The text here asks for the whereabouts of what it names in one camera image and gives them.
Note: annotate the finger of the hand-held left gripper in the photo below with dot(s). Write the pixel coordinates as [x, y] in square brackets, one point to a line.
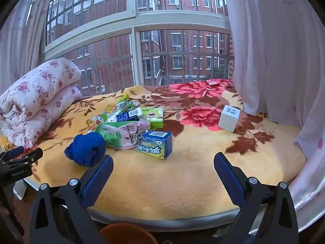
[32, 157]
[12, 152]

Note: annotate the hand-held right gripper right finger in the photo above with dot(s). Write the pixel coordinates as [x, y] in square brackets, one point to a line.
[228, 178]

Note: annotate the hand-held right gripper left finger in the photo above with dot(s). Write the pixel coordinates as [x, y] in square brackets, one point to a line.
[97, 180]

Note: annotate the blue and white carton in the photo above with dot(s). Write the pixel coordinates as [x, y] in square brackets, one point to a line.
[127, 115]

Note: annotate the blue rolled cloth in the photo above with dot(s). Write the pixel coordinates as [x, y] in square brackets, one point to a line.
[85, 150]

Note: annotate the yellow floral blanket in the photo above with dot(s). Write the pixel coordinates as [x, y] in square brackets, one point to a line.
[182, 178]

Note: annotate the pink and green wipes packet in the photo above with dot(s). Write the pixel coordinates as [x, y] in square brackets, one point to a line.
[121, 133]

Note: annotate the white cardboard box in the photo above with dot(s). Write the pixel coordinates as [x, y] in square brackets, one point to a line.
[228, 119]

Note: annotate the orange juice pouch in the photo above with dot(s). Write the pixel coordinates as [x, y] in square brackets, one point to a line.
[100, 120]

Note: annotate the orange round bin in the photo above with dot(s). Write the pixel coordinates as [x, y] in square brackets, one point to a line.
[127, 235]

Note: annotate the folded floral quilt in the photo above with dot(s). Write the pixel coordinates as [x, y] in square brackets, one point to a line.
[38, 94]

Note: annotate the blue and green box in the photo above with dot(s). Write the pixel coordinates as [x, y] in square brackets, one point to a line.
[155, 146]

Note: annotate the green foil wrapper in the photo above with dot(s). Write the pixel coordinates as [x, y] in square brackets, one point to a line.
[125, 104]

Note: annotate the green cardboard box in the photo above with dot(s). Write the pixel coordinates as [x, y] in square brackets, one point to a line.
[155, 118]

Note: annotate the pink sheer curtain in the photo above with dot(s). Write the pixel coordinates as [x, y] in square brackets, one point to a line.
[276, 50]
[20, 45]

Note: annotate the red brick building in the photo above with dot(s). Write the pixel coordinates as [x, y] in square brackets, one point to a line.
[182, 43]

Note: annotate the grey window frame with bars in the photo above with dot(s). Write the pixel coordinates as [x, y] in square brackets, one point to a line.
[132, 22]

